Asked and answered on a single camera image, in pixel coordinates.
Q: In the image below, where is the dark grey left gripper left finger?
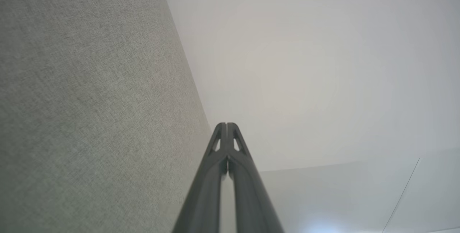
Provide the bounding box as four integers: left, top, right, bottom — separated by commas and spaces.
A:
171, 122, 229, 233

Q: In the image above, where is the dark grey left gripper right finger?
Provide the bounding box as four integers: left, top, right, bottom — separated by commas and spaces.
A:
226, 122, 285, 233

